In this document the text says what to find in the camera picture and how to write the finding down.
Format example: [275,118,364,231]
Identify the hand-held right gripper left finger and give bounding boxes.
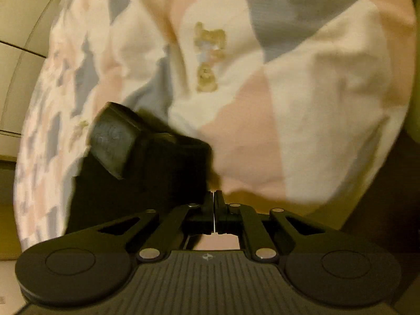
[66,192,214,263]

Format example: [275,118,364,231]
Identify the black pants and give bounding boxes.
[67,105,214,237]

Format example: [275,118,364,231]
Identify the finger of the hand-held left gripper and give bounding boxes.
[90,102,142,180]

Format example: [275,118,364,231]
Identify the cream sliding door wardrobe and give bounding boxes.
[0,0,77,165]

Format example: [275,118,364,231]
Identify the checkered bear print quilt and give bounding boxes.
[13,0,414,250]

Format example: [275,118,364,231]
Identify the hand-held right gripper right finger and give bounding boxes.
[214,190,355,263]

